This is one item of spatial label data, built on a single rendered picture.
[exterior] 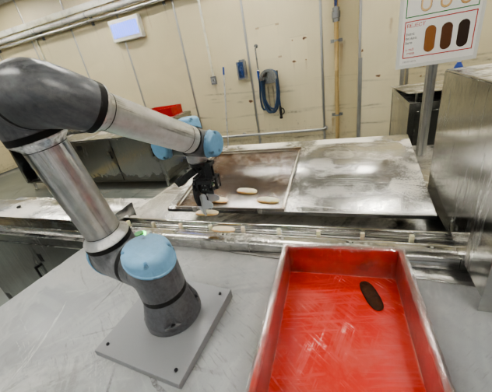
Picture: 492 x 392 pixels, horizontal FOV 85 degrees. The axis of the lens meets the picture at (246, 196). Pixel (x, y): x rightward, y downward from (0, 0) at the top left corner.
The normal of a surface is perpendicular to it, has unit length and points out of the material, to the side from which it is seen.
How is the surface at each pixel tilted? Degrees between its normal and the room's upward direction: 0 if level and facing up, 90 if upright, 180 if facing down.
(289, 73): 90
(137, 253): 9
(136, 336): 3
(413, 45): 90
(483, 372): 0
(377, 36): 90
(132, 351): 3
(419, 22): 90
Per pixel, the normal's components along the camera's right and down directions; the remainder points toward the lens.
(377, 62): -0.32, 0.47
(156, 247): -0.06, -0.84
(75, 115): 0.50, 0.65
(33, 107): 0.18, 0.63
